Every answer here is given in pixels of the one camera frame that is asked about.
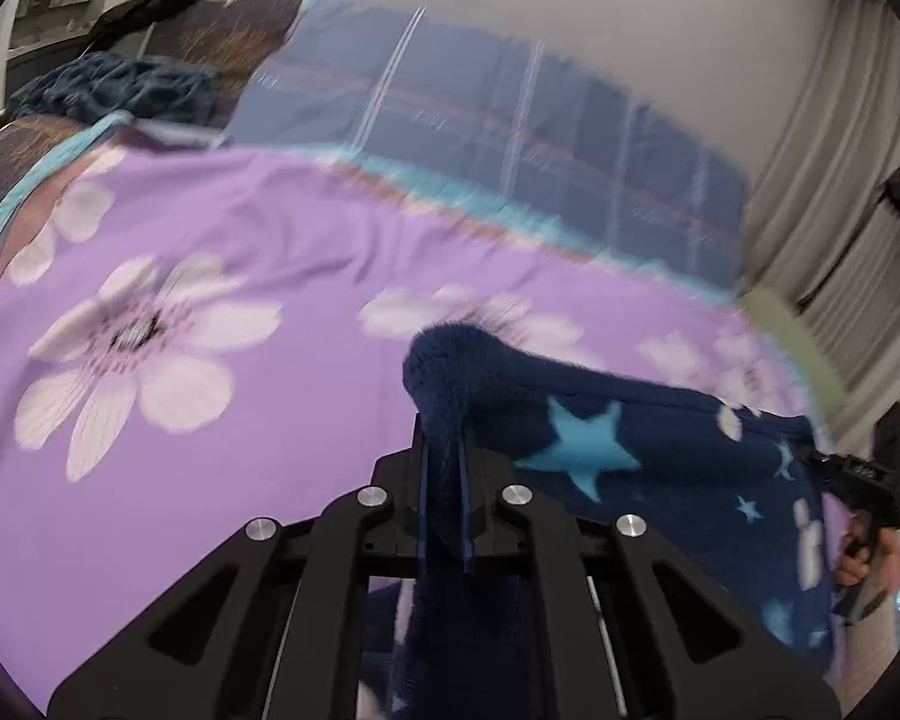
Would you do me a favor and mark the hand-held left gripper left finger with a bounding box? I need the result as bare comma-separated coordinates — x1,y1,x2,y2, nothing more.
47,411,430,720

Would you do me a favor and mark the person's right forearm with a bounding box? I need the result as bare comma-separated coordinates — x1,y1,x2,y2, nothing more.
832,591,900,720

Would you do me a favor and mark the green pillow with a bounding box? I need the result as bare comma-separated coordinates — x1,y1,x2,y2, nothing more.
739,289,850,425

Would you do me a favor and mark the dark patterned bed sheet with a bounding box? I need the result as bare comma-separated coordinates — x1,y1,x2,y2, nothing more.
0,116,91,245

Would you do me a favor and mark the black floor lamp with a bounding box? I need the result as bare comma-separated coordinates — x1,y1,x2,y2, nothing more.
793,163,900,312

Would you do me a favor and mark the purple floral blanket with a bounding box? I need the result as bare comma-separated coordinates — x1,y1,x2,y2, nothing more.
0,124,852,720

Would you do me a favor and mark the black cloth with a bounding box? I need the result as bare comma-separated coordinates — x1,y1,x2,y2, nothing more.
88,0,235,53

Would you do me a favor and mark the blue plaid pillow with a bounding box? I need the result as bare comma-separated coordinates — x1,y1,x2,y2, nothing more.
221,0,751,297

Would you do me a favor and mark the navy fleece star-print pajama top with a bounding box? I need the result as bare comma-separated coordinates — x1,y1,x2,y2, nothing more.
360,322,848,720

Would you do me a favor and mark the dark leaf-print pillow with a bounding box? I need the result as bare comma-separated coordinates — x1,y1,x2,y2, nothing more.
146,0,305,132

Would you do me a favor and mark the white pleated curtain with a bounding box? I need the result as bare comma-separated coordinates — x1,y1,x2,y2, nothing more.
735,0,900,451

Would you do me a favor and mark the teal knit blanket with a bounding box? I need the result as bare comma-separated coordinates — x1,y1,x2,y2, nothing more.
7,51,222,128

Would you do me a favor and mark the person's right hand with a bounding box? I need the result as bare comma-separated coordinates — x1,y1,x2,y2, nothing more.
832,523,900,601

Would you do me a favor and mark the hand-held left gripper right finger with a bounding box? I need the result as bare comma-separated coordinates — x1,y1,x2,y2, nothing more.
456,441,842,720

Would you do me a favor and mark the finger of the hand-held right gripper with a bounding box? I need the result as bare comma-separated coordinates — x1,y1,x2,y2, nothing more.
805,448,865,497

